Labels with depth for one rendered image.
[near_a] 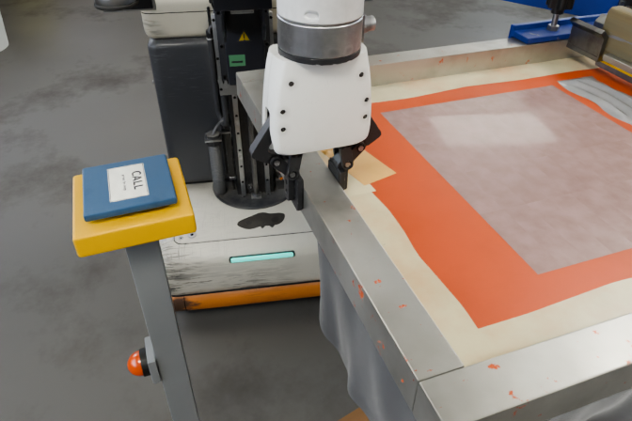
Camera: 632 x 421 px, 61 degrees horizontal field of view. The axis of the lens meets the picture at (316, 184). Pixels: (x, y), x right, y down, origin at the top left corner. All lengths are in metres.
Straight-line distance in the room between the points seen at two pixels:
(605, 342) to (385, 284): 0.17
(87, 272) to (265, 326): 0.68
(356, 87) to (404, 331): 0.22
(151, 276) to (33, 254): 1.49
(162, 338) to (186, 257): 0.80
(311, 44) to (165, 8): 1.13
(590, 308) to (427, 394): 0.20
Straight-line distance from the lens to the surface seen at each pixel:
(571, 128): 0.82
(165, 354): 0.85
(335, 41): 0.46
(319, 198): 0.54
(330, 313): 0.97
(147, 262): 0.72
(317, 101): 0.49
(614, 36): 0.99
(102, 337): 1.83
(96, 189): 0.67
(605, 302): 0.55
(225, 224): 1.67
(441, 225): 0.58
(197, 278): 1.64
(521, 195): 0.65
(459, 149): 0.71
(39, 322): 1.95
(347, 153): 0.55
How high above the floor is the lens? 1.33
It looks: 36 degrees down
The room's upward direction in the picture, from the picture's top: straight up
